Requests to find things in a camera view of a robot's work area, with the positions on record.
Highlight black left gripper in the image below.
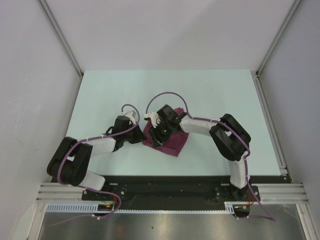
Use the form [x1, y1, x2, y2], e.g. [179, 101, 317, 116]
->
[122, 122, 147, 144]

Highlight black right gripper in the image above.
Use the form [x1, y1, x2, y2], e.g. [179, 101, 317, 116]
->
[148, 120, 173, 148]

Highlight purple cloth napkin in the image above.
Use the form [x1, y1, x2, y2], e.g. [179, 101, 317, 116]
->
[142, 107, 189, 157]

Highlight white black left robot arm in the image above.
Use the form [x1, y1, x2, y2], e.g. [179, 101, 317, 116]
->
[46, 110, 146, 200]

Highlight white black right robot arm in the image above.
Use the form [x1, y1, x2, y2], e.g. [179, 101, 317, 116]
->
[144, 104, 251, 201]

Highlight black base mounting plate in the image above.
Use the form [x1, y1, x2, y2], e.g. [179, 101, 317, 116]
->
[81, 176, 291, 210]

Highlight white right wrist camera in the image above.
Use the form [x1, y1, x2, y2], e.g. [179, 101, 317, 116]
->
[144, 112, 161, 128]

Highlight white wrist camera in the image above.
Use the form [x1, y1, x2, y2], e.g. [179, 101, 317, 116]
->
[144, 112, 161, 128]
[122, 110, 137, 125]

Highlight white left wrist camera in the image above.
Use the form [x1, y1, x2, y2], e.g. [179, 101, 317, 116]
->
[122, 110, 137, 125]

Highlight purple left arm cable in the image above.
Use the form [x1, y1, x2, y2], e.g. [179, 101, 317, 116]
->
[47, 103, 141, 227]

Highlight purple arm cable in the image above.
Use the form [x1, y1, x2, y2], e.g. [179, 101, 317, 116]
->
[145, 91, 276, 222]
[47, 103, 141, 227]

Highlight light blue cable duct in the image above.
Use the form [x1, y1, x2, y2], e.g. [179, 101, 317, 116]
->
[45, 202, 235, 214]

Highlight aluminium side rail right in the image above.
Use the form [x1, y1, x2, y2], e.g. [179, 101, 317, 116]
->
[251, 71, 289, 176]

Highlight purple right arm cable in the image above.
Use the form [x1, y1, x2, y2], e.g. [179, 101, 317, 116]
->
[145, 91, 276, 222]

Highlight aluminium frame post left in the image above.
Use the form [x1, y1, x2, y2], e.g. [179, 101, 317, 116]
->
[37, 0, 84, 79]

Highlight aluminium frame post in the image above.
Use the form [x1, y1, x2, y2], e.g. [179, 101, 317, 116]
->
[37, 0, 84, 79]
[255, 0, 303, 77]

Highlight aluminium frame post right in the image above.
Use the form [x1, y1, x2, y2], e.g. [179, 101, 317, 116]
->
[255, 0, 303, 77]

